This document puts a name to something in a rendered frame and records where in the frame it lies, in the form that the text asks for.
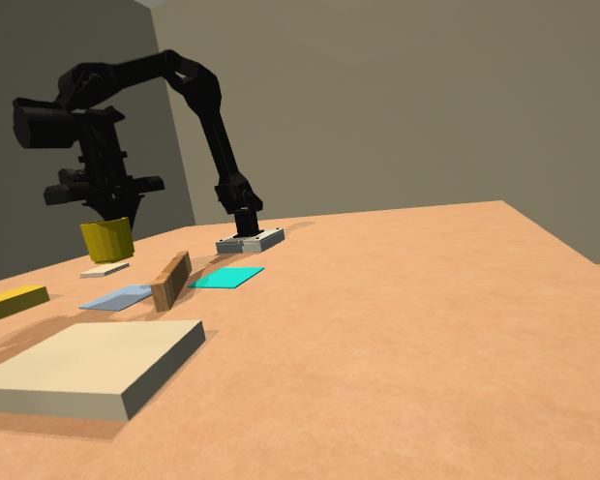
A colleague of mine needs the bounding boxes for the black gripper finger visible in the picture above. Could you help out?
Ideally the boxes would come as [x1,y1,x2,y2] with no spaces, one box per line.
[81,197,122,222]
[119,195,144,233]

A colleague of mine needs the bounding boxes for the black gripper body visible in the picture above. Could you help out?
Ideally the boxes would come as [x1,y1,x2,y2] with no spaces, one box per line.
[44,145,165,205]

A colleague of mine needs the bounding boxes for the yellow flat bar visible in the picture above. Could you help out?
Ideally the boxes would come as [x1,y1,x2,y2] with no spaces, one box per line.
[0,285,50,319]

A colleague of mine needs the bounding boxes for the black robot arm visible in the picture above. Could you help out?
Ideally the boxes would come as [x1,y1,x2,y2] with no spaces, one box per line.
[12,49,264,238]

